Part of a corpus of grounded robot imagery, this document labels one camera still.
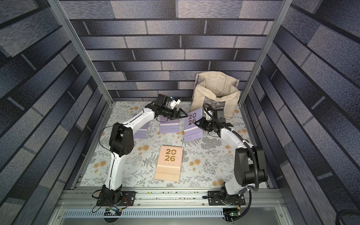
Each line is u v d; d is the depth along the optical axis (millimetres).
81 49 856
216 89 1103
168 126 1065
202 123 778
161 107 790
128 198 738
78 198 759
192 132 879
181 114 840
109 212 711
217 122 710
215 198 726
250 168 443
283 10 709
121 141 577
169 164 834
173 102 879
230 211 691
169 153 878
